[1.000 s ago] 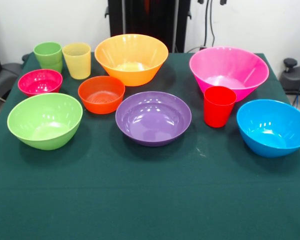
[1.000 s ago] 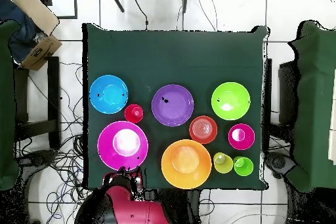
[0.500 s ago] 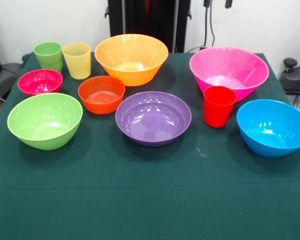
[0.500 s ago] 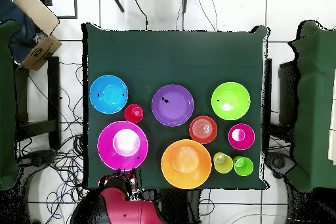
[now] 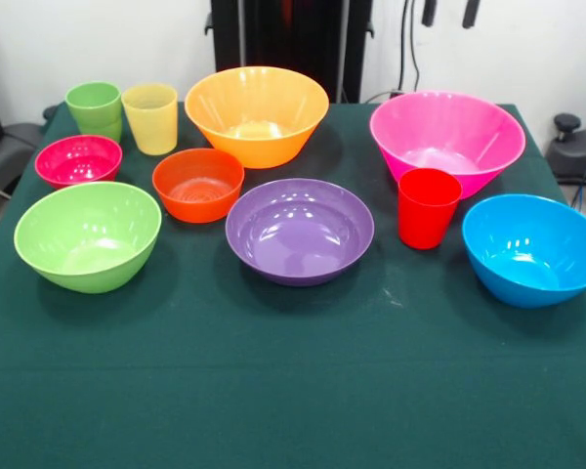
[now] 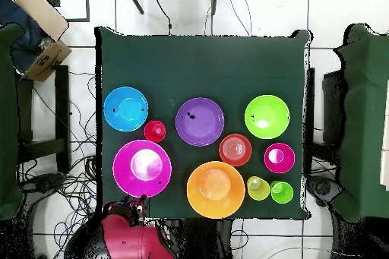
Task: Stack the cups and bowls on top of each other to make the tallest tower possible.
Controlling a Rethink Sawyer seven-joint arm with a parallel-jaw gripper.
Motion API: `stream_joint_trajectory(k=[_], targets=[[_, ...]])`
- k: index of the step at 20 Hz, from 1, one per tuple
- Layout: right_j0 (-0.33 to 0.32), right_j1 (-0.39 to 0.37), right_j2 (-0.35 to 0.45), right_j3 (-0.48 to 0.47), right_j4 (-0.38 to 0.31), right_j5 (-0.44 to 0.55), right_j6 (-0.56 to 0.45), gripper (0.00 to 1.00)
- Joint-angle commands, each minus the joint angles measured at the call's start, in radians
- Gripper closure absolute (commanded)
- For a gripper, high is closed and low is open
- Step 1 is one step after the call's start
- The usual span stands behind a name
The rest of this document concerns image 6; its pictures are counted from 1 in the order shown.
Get grey pedestal foot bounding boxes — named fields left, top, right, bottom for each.
left=21, top=172, right=65, bottom=194
left=306, top=175, right=344, bottom=208

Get blue bowl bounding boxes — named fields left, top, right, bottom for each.
left=103, top=86, right=150, bottom=133

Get green cup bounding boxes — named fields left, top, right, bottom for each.
left=269, top=180, right=295, bottom=205

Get purple bowl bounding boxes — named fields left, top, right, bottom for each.
left=175, top=96, right=226, bottom=147

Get black cable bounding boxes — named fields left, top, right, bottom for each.
left=153, top=0, right=173, bottom=36

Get yellow cup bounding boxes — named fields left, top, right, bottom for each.
left=246, top=175, right=271, bottom=201

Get dark blue cloth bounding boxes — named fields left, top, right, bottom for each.
left=0, top=0, right=46, bottom=73

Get large pink bowl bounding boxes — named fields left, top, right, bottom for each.
left=112, top=139, right=173, bottom=199

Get small crimson bowl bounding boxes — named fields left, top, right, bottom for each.
left=263, top=142, right=296, bottom=175

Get large orange bowl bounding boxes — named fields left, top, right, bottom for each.
left=186, top=160, right=246, bottom=220

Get beige box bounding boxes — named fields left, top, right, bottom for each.
left=14, top=0, right=70, bottom=42

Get tangle of floor cables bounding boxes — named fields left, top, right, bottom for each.
left=30, top=71, right=101, bottom=259

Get green cloth covered table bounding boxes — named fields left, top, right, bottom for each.
left=333, top=23, right=389, bottom=223
left=0, top=23, right=27, bottom=221

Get light green bowl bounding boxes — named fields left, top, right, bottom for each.
left=244, top=94, right=291, bottom=141

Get black stool frame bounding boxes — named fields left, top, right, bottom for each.
left=16, top=65, right=71, bottom=175

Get small orange-red bowl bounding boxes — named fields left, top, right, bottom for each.
left=218, top=133, right=253, bottom=168

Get red cup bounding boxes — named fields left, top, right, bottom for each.
left=144, top=119, right=167, bottom=144

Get brown cardboard box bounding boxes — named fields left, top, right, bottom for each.
left=24, top=39, right=73, bottom=83

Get dark green tablecloth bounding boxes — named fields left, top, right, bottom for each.
left=94, top=26, right=313, bottom=221

